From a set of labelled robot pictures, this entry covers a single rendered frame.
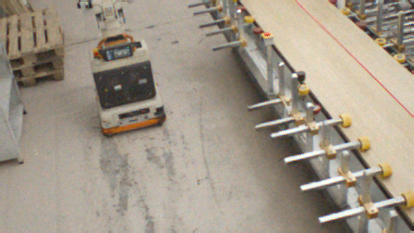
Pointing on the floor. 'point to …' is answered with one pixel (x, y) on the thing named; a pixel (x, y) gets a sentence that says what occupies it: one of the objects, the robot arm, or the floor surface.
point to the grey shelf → (9, 112)
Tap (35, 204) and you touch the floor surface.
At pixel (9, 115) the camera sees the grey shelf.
